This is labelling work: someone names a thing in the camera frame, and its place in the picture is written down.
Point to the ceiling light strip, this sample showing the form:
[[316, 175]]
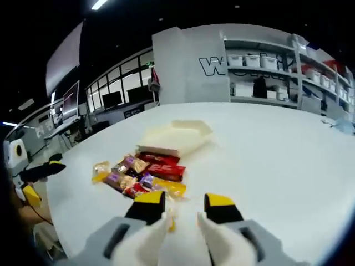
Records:
[[100, 4]]

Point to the small purple food candy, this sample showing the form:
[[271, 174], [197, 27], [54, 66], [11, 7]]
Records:
[[146, 180]]

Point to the large hanging display screen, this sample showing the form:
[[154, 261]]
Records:
[[63, 55]]

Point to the crumpled blue white cloth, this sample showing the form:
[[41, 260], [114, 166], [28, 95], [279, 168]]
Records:
[[338, 126]]

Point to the white partition with lettering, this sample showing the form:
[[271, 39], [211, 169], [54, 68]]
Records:
[[180, 69]]

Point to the black framed glass partition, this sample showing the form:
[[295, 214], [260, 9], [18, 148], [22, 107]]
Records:
[[119, 77]]

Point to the hanging grey red bag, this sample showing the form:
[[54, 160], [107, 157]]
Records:
[[154, 80]]

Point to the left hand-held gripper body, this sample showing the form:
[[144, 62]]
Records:
[[14, 158]]

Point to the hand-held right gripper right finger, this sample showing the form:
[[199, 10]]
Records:
[[274, 250]]

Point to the beige paper food container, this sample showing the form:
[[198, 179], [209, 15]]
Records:
[[166, 138]]

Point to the row of white bins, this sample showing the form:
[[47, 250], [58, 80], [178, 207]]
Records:
[[324, 80]]

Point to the white food tongs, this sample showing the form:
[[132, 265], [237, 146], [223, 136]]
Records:
[[149, 243]]

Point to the grey metal shelving rack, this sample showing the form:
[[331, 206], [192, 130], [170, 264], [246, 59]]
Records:
[[336, 83], [258, 44]]

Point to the dark grey counter desk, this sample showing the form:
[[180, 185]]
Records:
[[138, 110]]

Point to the monitor with purple screen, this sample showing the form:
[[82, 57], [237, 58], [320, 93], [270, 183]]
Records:
[[70, 99]]

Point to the small red food candy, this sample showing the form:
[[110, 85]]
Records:
[[136, 189]]

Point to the black bag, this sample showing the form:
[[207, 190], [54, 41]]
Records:
[[260, 87]]

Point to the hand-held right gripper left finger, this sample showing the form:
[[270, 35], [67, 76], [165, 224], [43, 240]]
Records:
[[93, 248]]

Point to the white upright lamp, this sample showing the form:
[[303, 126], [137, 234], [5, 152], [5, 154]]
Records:
[[53, 101]]

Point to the white standing desk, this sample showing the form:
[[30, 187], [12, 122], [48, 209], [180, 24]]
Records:
[[65, 127]]

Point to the lidded white storage bin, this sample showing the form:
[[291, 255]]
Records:
[[235, 60], [269, 61], [252, 60]]

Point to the white cardboard box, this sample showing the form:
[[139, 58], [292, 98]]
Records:
[[242, 90]]

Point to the black monitor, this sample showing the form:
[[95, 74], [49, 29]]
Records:
[[112, 101], [138, 95]]

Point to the black low cabinet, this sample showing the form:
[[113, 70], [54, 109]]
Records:
[[101, 127]]

